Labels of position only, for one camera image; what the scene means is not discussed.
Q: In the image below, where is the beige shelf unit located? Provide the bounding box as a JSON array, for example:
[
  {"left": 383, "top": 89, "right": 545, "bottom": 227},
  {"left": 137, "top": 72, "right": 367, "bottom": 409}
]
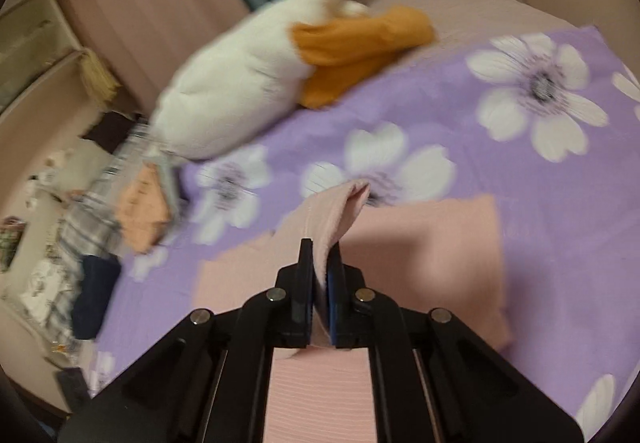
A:
[{"left": 0, "top": 0, "right": 121, "bottom": 124}]

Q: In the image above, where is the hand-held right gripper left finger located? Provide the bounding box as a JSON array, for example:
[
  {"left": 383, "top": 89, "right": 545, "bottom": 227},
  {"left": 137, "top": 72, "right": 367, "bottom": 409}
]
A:
[{"left": 57, "top": 238, "right": 316, "bottom": 443}]

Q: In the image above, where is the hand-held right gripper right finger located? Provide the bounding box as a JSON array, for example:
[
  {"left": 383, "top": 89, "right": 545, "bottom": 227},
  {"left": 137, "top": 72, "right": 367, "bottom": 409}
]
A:
[{"left": 325, "top": 241, "right": 586, "bottom": 443}]

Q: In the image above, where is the orange cloth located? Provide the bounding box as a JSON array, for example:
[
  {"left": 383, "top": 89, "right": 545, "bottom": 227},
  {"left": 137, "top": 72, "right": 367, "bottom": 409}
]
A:
[{"left": 114, "top": 163, "right": 174, "bottom": 255}]

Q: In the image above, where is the white printed cloth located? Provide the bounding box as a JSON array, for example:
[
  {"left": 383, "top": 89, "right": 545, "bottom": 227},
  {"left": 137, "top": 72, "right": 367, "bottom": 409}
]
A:
[{"left": 4, "top": 257, "right": 82, "bottom": 325}]

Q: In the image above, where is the navy cloth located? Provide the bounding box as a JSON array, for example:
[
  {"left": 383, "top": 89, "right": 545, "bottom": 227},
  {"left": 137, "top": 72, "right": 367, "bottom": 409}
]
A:
[{"left": 71, "top": 255, "right": 124, "bottom": 342}]

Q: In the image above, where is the purple floral bed sheet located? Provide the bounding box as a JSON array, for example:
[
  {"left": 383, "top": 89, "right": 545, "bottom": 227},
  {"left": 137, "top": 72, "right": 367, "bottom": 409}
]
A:
[{"left": 87, "top": 25, "right": 640, "bottom": 443}]

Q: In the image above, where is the grey cloth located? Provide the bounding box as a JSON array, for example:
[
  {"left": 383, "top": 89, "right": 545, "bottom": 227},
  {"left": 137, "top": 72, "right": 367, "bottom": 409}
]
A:
[{"left": 152, "top": 150, "right": 184, "bottom": 224}]

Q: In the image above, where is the dark brown cloth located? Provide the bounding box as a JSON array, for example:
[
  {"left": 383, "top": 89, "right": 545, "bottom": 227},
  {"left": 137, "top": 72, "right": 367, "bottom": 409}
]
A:
[{"left": 81, "top": 111, "right": 147, "bottom": 154}]

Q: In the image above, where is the yellow fringed cloth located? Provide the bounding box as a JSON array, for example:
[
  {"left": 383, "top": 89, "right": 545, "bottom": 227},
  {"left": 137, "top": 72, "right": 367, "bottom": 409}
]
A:
[{"left": 79, "top": 48, "right": 122, "bottom": 104}]

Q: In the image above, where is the white and orange plush toy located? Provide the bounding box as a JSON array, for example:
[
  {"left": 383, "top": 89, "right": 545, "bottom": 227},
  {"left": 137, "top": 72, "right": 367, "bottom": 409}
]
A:
[{"left": 149, "top": 0, "right": 439, "bottom": 162}]

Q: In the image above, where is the pink striped small garment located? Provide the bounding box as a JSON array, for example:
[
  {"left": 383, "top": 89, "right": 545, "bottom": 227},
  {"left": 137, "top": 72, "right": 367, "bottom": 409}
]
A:
[{"left": 192, "top": 178, "right": 516, "bottom": 443}]

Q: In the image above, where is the plaid cloth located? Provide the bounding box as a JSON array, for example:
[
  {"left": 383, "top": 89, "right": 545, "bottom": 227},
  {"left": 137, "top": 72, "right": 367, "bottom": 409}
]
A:
[{"left": 50, "top": 123, "right": 187, "bottom": 346}]

